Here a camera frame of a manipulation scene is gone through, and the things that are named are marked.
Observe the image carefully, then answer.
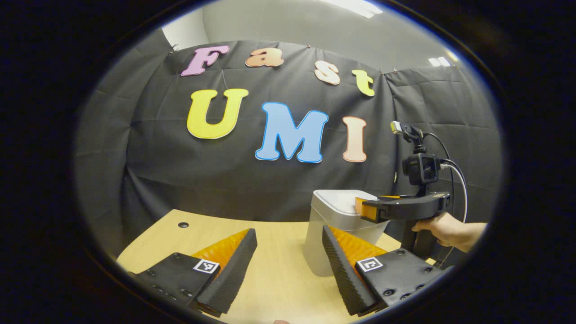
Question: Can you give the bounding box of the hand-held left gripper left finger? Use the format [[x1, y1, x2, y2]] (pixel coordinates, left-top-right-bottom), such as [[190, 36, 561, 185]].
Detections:
[[134, 228, 259, 318]]

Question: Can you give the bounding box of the black backdrop cloth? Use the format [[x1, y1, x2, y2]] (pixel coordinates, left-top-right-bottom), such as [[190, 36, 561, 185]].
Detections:
[[74, 29, 504, 257]]

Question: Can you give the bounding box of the wooden desktop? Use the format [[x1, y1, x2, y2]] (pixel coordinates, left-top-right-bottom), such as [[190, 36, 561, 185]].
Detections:
[[116, 208, 439, 324]]

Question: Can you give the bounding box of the grey camera cable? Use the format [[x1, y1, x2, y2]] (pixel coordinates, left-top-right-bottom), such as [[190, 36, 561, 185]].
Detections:
[[440, 163, 468, 268]]

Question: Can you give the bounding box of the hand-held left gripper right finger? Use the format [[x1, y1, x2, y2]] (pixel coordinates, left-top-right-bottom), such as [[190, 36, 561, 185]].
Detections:
[[322, 225, 445, 316]]

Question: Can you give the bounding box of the large ceiling light panel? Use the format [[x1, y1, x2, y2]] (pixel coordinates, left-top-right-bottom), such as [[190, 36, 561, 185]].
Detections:
[[322, 0, 384, 18]]

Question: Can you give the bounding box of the black camera cable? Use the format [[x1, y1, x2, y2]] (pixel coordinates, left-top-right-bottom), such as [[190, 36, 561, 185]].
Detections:
[[424, 132, 456, 212]]

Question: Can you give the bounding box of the white desktop garbage bin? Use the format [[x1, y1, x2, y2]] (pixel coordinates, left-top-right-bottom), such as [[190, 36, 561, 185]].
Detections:
[[303, 189, 390, 277]]

